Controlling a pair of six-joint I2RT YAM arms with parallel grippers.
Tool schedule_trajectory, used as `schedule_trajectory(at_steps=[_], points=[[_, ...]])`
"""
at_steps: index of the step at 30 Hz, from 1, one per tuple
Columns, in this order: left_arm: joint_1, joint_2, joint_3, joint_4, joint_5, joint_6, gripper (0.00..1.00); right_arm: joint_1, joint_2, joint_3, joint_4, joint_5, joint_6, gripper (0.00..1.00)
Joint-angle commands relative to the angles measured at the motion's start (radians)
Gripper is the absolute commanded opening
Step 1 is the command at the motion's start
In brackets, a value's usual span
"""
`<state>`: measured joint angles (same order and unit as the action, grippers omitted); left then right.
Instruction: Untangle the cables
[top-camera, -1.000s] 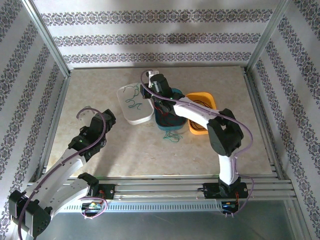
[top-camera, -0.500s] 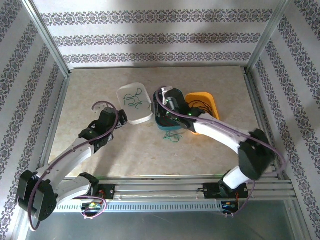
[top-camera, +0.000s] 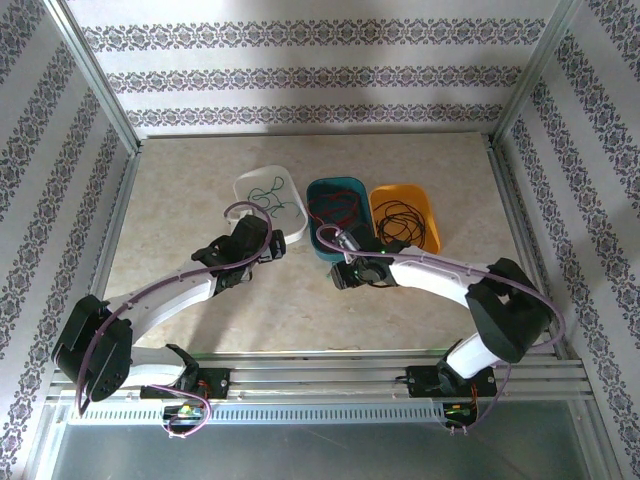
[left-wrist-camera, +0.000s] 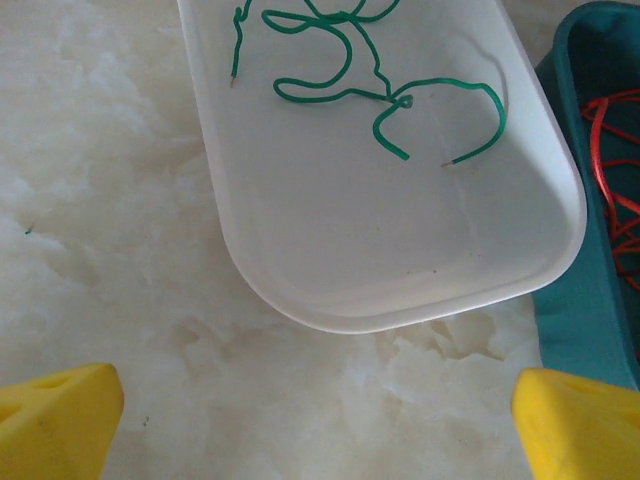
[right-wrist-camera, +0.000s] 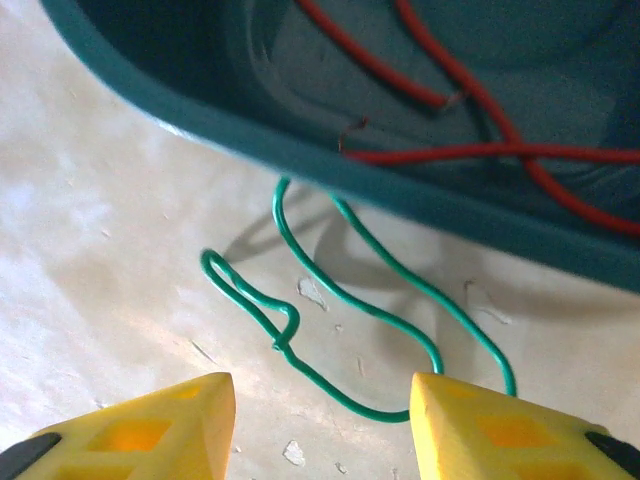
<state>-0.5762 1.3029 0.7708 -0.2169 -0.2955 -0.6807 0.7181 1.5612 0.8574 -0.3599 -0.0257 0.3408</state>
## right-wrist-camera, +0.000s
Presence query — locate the teal plastic tray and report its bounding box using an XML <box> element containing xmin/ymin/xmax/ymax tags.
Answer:
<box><xmin>39</xmin><ymin>0</ymin><xmax>640</xmax><ymax>296</ymax></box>

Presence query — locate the thin green cable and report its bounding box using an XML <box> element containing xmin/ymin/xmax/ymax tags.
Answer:
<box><xmin>200</xmin><ymin>177</ymin><xmax>517</xmax><ymax>424</ymax></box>

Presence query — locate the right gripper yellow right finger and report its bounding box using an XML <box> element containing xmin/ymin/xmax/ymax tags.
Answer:
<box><xmin>409</xmin><ymin>372</ymin><xmax>640</xmax><ymax>480</ymax></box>

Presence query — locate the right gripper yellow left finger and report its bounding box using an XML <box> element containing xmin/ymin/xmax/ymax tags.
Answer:
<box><xmin>0</xmin><ymin>372</ymin><xmax>236</xmax><ymax>480</ymax></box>

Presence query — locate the thin red cable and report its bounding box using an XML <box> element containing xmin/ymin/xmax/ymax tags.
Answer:
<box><xmin>294</xmin><ymin>0</ymin><xmax>640</xmax><ymax>236</ymax></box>

